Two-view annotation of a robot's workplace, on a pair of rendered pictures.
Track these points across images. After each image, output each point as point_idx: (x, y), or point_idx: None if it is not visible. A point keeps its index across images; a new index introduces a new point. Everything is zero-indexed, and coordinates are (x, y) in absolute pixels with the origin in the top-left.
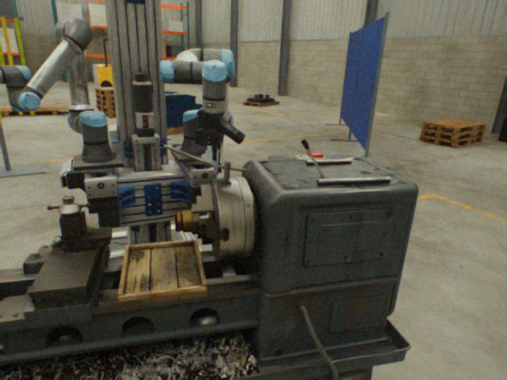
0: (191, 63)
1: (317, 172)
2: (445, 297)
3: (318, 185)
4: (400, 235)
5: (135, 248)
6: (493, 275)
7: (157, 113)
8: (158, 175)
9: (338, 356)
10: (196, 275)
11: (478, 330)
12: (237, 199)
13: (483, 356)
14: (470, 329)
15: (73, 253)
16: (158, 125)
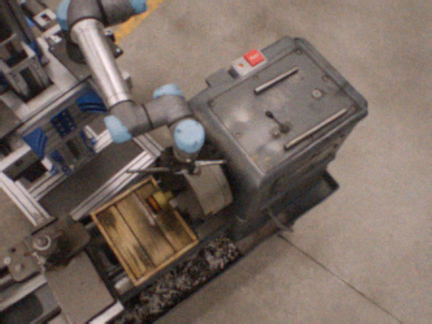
0: (148, 118)
1: (273, 114)
2: (340, 47)
3: (286, 149)
4: (345, 136)
5: (100, 211)
6: (381, 0)
7: (12, 18)
8: (60, 101)
9: (288, 209)
10: (179, 226)
11: (367, 81)
12: (213, 185)
13: (371, 110)
14: (361, 83)
15: (66, 264)
16: (19, 30)
